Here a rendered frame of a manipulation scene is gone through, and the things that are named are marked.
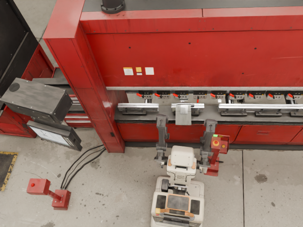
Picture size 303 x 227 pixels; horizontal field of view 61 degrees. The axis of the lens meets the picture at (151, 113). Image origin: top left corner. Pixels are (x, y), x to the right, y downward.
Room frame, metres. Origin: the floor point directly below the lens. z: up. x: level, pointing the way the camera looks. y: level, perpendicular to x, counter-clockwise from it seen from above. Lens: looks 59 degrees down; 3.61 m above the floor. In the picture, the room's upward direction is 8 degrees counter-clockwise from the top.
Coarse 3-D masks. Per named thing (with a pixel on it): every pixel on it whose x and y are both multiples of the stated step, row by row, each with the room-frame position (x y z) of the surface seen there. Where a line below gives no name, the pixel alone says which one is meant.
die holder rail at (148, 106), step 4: (120, 104) 1.77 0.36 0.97; (124, 104) 1.77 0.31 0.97; (128, 104) 1.76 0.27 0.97; (132, 104) 1.75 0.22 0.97; (136, 104) 1.74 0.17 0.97; (140, 104) 1.73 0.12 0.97; (144, 104) 1.72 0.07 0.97; (148, 104) 1.72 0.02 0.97; (152, 104) 1.71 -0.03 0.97; (156, 104) 1.70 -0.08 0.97; (120, 108) 1.74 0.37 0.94; (124, 108) 1.73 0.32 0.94; (128, 108) 1.72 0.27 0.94; (132, 108) 1.71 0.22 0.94; (136, 108) 1.71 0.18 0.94; (140, 108) 1.70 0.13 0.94; (144, 108) 1.69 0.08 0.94; (148, 108) 1.68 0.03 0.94; (152, 108) 1.67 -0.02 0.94; (156, 108) 1.66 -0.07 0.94
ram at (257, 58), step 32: (160, 32) 1.64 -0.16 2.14; (192, 32) 1.59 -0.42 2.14; (224, 32) 1.54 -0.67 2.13; (256, 32) 1.50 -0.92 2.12; (288, 32) 1.46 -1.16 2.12; (128, 64) 1.69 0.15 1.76; (160, 64) 1.64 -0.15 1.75; (192, 64) 1.58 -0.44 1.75; (224, 64) 1.53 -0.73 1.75; (256, 64) 1.48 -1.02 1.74; (288, 64) 1.43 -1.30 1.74
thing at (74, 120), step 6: (54, 72) 2.44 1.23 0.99; (60, 72) 2.43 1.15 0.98; (72, 90) 2.09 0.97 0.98; (72, 96) 1.99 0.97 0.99; (78, 102) 1.97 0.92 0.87; (72, 114) 2.02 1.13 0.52; (78, 114) 2.01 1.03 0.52; (84, 114) 1.99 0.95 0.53; (66, 120) 2.05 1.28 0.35; (72, 120) 2.03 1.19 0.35; (78, 120) 2.02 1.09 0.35; (84, 120) 2.00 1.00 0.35; (72, 126) 2.05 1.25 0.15; (78, 126) 2.03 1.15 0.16; (84, 126) 2.01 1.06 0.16; (90, 126) 2.00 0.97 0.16
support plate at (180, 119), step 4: (176, 108) 1.59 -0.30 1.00; (180, 108) 1.58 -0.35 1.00; (188, 108) 1.57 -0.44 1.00; (176, 112) 1.53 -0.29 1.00; (188, 112) 1.51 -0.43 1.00; (176, 116) 1.48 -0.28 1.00; (180, 116) 1.47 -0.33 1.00; (184, 116) 1.46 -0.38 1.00; (188, 116) 1.46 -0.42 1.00; (176, 120) 1.43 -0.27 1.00; (180, 120) 1.42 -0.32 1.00; (184, 120) 1.41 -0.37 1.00; (188, 120) 1.40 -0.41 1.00; (176, 124) 1.37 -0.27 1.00; (180, 124) 1.37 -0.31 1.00; (184, 124) 1.36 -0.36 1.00; (188, 124) 1.35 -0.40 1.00
